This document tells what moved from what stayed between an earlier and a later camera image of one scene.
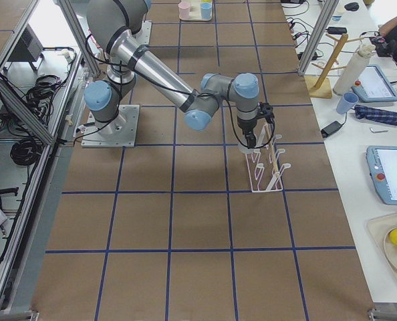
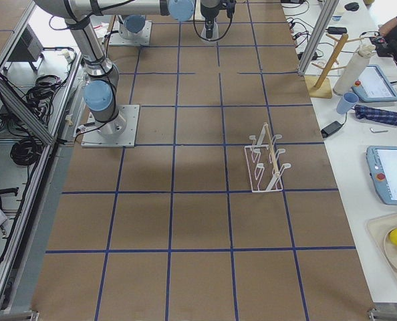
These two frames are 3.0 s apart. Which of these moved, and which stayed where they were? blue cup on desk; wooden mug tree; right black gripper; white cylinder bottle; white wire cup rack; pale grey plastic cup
Moved: pale grey plastic cup; right black gripper
Stayed: white wire cup rack; white cylinder bottle; wooden mug tree; blue cup on desk
